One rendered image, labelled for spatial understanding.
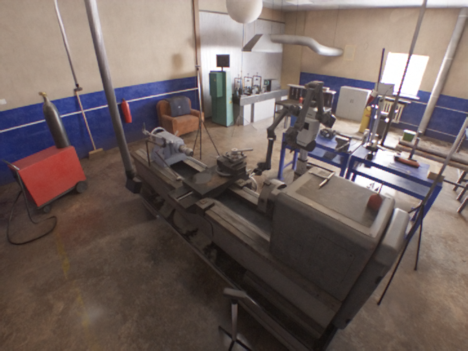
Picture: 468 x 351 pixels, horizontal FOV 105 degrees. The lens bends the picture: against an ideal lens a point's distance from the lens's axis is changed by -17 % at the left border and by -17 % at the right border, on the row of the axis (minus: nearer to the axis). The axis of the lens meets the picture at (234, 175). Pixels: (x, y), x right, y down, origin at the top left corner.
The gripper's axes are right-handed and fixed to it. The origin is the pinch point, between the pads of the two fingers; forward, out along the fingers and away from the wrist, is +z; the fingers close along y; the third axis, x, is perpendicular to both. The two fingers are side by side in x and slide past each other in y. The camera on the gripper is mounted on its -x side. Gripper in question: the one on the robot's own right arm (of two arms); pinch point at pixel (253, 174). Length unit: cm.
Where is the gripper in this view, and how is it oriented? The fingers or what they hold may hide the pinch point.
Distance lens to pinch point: 242.4
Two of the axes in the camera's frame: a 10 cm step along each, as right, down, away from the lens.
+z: -7.1, 3.7, -6.0
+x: 1.2, 9.0, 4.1
